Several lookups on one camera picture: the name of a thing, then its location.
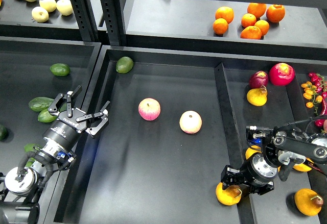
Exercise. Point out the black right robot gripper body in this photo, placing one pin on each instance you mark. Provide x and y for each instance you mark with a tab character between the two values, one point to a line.
259	172

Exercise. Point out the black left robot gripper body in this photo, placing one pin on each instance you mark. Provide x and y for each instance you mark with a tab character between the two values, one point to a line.
66	131

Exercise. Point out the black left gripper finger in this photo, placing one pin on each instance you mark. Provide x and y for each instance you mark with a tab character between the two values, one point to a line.
94	123
54	108

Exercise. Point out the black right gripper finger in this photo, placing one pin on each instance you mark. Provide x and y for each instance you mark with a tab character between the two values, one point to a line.
231	176
257	190

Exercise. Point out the yellow pear with brown stem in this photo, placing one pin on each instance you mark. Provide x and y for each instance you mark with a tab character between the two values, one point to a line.
230	196

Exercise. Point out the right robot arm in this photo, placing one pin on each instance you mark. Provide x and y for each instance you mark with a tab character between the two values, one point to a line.
281	149

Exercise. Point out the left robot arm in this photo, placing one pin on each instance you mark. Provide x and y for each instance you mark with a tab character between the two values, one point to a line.
24	184

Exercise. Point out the light green avocado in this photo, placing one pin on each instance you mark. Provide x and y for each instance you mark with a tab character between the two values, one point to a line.
45	116

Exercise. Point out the green avocado top left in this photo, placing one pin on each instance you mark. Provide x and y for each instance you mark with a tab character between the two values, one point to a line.
60	69

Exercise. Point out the yellow pear lower right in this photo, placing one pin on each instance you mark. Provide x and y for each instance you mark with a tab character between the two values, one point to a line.
308	201

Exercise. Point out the dark avocado at left edge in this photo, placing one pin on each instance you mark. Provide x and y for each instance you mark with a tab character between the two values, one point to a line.
3	132

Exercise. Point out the green avocado in centre tray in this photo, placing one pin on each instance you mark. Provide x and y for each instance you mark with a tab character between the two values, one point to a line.
124	64

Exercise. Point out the yellow pear near red apple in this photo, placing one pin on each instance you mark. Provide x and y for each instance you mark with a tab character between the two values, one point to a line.
257	96

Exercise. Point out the black left tray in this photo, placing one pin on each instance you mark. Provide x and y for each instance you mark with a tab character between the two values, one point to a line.
25	74

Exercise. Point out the black tray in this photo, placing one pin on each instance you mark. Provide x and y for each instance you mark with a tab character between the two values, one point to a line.
25	74
152	171
285	104

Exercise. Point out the pink red apple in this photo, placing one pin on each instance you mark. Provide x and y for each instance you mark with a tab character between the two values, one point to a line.
149	109

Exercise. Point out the pale pink apple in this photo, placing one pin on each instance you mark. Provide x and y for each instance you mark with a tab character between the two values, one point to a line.
190	122

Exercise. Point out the black centre tray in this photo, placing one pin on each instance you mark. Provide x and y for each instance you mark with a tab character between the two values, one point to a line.
152	171

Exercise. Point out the red chili pepper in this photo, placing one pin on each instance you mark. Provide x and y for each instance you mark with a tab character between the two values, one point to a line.
320	122

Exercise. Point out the black right tray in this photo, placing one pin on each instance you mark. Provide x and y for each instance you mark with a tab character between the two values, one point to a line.
285	104

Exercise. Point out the dark red apple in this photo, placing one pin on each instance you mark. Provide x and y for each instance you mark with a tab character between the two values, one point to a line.
258	79

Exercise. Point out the large red apple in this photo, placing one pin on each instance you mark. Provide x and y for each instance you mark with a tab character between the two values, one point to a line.
281	74

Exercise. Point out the cherry tomato bunch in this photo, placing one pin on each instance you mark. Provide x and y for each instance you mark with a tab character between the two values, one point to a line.
314	90

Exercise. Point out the black metal shelf rack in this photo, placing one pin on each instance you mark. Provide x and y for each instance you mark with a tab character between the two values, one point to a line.
176	24

